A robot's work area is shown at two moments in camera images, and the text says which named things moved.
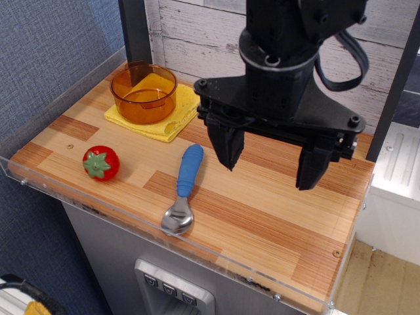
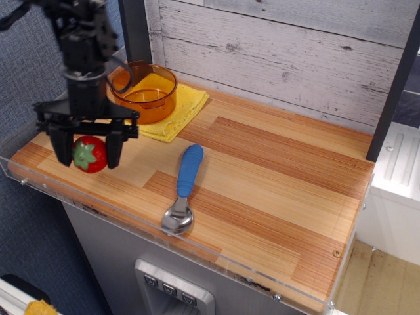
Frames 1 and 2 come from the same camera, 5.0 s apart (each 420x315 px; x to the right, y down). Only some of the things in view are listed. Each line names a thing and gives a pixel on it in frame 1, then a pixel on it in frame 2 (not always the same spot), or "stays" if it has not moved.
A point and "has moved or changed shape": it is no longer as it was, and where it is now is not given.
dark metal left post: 136,30 stays
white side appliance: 389,220 stays
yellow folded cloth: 186,105 stays
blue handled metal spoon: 178,219 stays
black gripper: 287,104 → 86,111
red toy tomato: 101,163 has moved or changed shape
